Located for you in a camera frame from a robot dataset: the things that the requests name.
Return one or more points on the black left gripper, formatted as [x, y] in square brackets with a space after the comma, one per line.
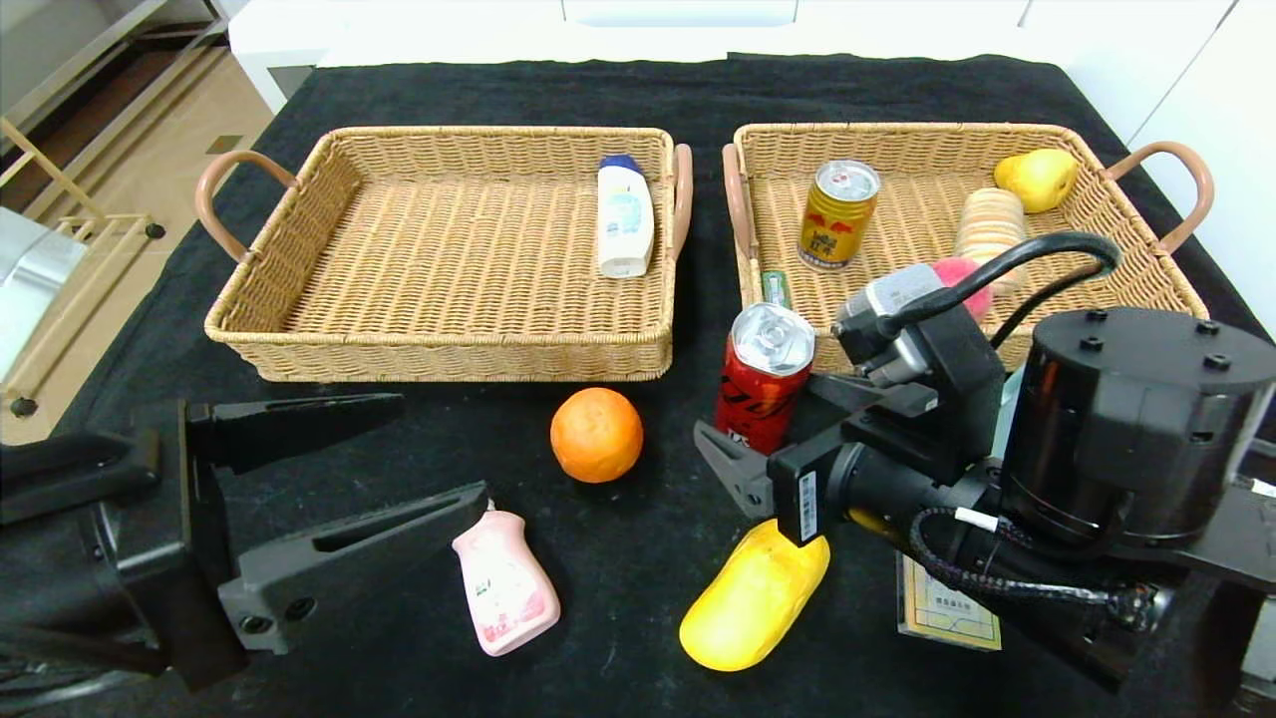
[202, 519]

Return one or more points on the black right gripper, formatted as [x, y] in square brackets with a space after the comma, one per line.
[803, 495]

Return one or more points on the red cola can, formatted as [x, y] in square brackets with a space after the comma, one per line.
[763, 389]

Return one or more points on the yellow mango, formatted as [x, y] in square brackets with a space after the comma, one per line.
[743, 608]

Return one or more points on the pink plastic bottle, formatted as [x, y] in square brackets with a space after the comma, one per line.
[503, 593]

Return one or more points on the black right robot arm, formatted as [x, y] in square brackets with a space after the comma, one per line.
[1126, 419]

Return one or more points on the wicker basket holding food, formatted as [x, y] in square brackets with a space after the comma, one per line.
[897, 150]

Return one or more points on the wicker basket holding lotion bottle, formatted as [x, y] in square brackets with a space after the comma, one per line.
[449, 249]

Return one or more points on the small green tube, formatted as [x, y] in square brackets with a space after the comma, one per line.
[776, 289]

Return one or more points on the orange fruit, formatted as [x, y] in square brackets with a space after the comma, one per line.
[596, 436]

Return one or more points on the gold energy drink can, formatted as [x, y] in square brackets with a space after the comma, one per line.
[835, 224]

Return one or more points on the playing card box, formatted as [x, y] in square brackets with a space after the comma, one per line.
[947, 613]

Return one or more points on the pink peach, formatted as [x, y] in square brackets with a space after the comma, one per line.
[959, 271]

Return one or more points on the white lotion bottle blue cap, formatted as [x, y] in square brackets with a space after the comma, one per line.
[625, 224]

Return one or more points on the yellow pear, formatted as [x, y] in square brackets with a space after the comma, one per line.
[1042, 179]

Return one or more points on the white low cabinet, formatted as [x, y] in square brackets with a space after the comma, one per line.
[299, 40]

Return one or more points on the white cabinet doors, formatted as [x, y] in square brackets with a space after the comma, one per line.
[1196, 100]

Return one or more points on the grey metal shelf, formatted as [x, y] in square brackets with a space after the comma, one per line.
[60, 30]

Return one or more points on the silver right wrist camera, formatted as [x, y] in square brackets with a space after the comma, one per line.
[887, 309]

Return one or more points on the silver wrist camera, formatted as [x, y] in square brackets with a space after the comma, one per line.
[887, 309]
[30, 289]

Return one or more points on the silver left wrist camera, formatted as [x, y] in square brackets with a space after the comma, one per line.
[30, 289]

